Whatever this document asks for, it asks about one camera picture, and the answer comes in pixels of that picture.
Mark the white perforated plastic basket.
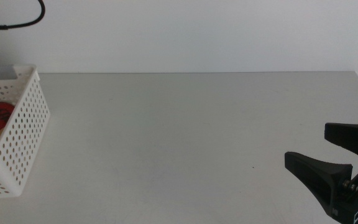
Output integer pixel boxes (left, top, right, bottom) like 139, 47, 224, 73
0, 63, 51, 199

